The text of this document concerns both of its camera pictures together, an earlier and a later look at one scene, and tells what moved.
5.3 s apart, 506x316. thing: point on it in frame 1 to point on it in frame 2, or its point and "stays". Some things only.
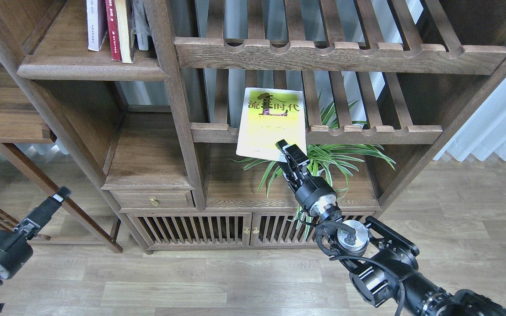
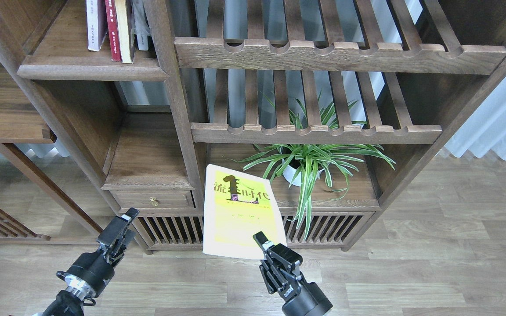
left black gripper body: x=0 y=255 to x=90 y=272
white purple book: x=97 y=23 stays
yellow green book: x=267 y=116 to x=237 y=205
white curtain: x=504 y=125 stays
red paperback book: x=111 y=12 stays
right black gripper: x=319 y=197 to x=311 y=301
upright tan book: x=124 y=31 stays
